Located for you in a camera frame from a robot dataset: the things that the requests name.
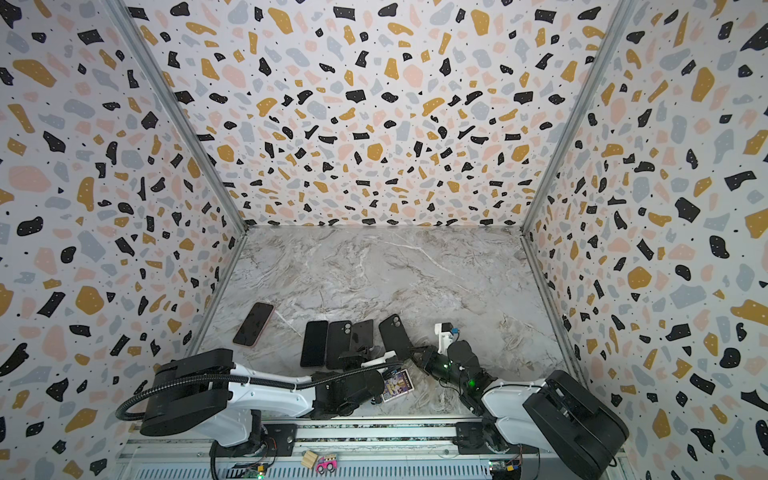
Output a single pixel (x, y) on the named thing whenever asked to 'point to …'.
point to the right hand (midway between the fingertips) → (401, 348)
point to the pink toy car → (326, 466)
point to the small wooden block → (309, 459)
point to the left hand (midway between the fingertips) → (366, 343)
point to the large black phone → (314, 344)
